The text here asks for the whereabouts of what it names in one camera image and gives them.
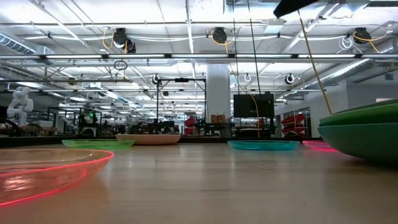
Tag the cardboard box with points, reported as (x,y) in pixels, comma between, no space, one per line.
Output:
(222,119)
(214,119)

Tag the black monitor screen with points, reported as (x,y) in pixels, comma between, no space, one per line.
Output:
(245,105)

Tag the red storage bins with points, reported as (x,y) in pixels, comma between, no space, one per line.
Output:
(292,119)
(189,122)

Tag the white square column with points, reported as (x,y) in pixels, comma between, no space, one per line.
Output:
(217,93)

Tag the green stacked bowls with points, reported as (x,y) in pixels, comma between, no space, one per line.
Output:
(367,141)

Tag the clear blue small plate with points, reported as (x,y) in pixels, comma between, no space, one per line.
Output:
(264,145)

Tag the black gantry frame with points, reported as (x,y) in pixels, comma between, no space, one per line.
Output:
(182,80)

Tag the clear pink small plate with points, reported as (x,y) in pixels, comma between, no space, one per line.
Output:
(317,145)

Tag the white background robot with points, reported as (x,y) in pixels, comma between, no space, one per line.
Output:
(20,105)

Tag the dark green large plate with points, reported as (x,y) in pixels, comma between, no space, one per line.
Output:
(367,118)

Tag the clear orange small plate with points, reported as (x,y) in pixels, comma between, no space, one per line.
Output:
(46,174)

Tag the pink plastic plate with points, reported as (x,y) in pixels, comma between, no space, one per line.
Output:
(149,139)

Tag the light green large plate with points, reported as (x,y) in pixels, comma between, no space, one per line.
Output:
(373,106)

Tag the clear green small plate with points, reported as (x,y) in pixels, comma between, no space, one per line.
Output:
(96,144)

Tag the long ceiling light bar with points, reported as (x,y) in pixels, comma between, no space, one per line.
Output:
(199,56)

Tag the silver ventilation duct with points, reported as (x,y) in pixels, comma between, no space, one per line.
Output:
(18,46)
(348,70)

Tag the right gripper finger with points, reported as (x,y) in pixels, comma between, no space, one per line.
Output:
(292,5)

